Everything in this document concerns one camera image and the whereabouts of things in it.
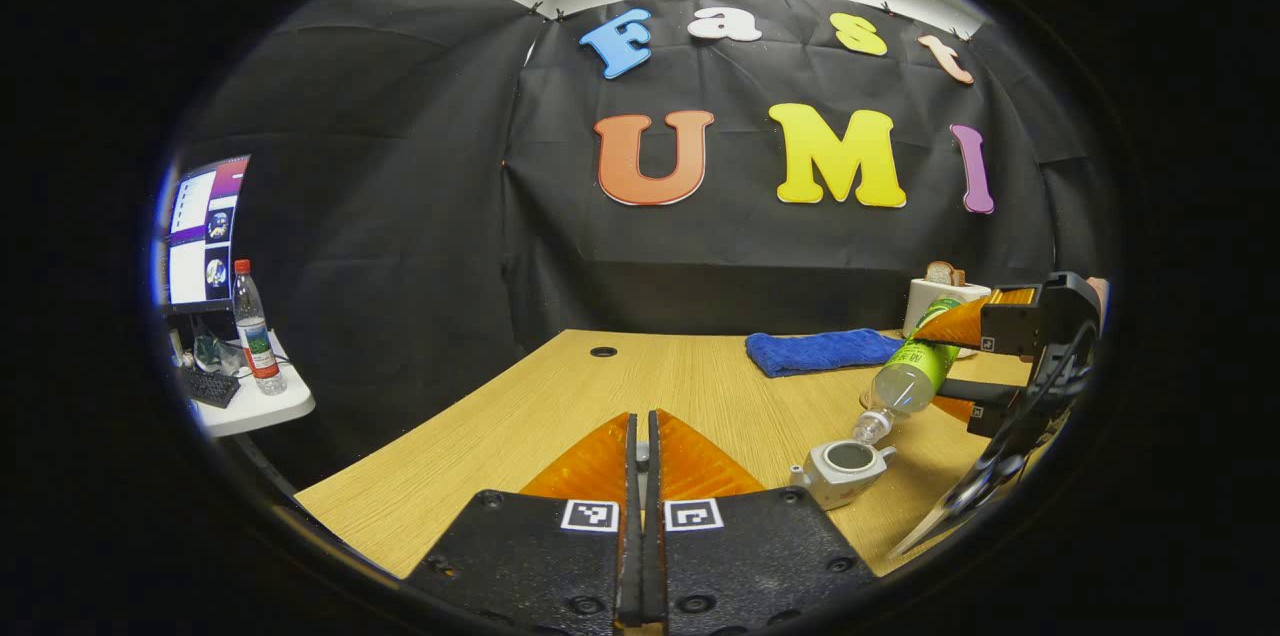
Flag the green label water bottle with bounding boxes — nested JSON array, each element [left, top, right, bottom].
[[851, 294, 969, 445]]

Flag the computer monitor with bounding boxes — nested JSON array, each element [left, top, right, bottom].
[[158, 154, 251, 312]]

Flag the white teacup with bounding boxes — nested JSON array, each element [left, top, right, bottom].
[[790, 438, 898, 512]]

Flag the white side table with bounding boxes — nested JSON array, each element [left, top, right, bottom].
[[190, 331, 317, 439]]

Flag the black backdrop cloth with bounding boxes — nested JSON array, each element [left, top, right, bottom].
[[175, 0, 1111, 487]]

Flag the clear plastic item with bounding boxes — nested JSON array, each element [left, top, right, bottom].
[[192, 331, 241, 375]]

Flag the white toaster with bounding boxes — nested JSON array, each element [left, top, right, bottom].
[[902, 278, 993, 359]]

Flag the black keyboard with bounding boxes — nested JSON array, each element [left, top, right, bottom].
[[180, 366, 242, 409]]

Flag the blue towel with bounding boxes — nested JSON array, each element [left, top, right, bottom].
[[745, 328, 906, 379]]

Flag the red cap plastic bottle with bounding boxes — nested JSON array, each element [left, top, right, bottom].
[[232, 259, 288, 396]]

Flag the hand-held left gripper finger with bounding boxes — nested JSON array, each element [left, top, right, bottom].
[[645, 408, 881, 636], [400, 411, 641, 636]]

